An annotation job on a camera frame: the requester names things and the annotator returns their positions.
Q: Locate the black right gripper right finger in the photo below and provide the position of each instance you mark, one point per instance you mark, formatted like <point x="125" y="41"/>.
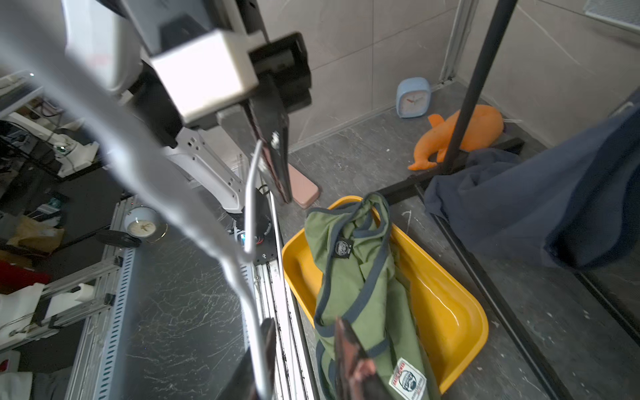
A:
<point x="356" y="373"/>

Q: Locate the black clothes rack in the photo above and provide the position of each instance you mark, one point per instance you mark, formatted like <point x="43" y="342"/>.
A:
<point x="548" y="378"/>

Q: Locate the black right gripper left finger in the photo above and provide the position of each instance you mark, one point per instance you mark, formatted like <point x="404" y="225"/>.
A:
<point x="242" y="383"/>

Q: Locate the pink rectangular case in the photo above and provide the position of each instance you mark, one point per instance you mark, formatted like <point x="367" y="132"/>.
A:
<point x="304" y="191"/>

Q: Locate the green printed tank top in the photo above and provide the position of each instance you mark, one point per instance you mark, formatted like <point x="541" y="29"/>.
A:
<point x="408" y="377"/>

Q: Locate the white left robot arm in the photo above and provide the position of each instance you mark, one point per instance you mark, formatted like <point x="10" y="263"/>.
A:
<point x="115" y="40"/>

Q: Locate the white round clock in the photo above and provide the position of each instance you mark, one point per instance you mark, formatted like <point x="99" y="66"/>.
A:
<point x="146" y="224"/>

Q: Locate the large yellow plastic tray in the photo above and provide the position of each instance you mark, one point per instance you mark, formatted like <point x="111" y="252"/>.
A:
<point x="452" y="326"/>

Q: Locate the white wire hanger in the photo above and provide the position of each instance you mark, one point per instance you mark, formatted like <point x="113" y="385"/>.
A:
<point x="137" y="161"/>

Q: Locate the dark grey tank top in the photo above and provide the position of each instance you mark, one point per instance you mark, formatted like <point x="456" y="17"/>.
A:
<point x="574" y="206"/>

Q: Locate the plain green tank top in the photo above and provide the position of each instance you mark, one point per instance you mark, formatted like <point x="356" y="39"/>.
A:
<point x="351" y="246"/>

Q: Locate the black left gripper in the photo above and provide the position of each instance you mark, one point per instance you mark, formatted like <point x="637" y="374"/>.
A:
<point x="284" y="83"/>

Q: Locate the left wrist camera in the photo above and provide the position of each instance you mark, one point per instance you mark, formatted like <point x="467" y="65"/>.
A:
<point x="208" y="73"/>

